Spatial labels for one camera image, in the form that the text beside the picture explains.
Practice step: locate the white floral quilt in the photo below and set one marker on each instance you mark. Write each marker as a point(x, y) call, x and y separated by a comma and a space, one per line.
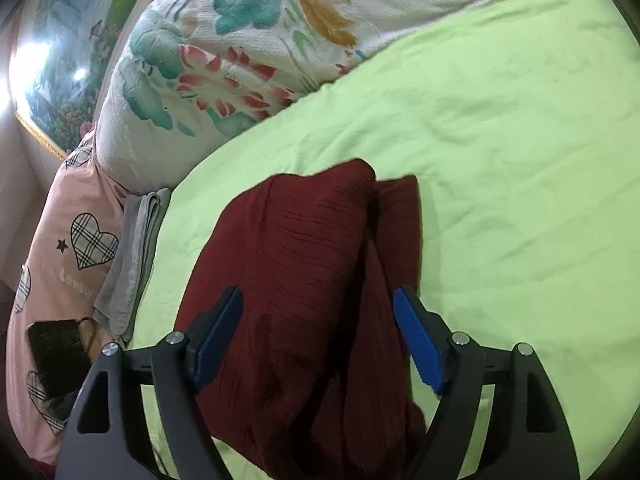
point(194, 74)

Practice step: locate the dark red knit hoodie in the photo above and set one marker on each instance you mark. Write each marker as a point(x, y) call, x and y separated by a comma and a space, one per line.
point(316, 382)

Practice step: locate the gold-framed landscape painting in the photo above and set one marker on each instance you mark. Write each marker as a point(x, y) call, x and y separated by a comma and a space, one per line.
point(63, 52)

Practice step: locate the pink heart-print duvet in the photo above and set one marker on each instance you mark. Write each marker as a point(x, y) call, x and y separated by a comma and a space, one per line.
point(73, 248)

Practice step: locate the light green bed sheet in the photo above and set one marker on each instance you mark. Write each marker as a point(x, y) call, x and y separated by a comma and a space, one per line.
point(520, 121)

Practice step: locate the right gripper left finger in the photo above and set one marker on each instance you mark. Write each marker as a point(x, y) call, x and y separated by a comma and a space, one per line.
point(106, 436)

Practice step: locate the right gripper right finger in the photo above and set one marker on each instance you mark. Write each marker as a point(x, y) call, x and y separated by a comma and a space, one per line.
point(527, 435)

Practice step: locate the folded grey garment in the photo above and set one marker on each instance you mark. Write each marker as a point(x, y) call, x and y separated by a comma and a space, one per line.
point(116, 305)

